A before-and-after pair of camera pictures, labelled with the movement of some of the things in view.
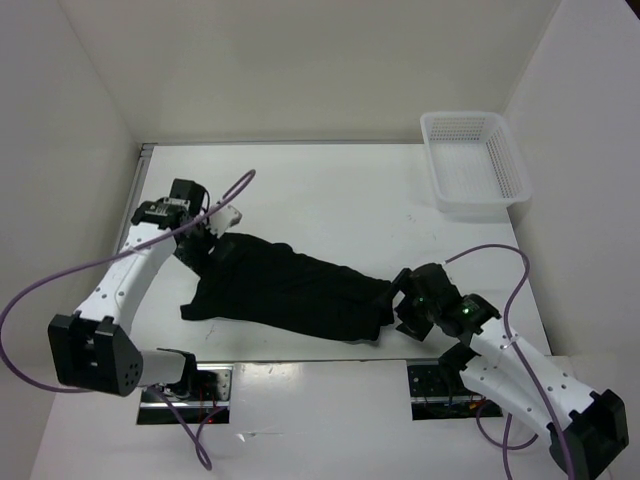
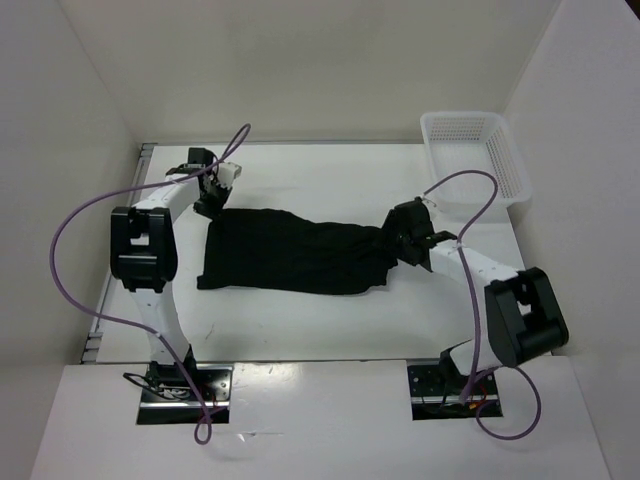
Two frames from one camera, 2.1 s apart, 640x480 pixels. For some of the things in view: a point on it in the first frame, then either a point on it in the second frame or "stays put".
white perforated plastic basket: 475,165 stays put
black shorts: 275,286 -> 266,250
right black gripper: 414,327 -> 392,223
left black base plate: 202,398 stays put
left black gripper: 198,261 -> 213,213
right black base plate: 437,393 stays put
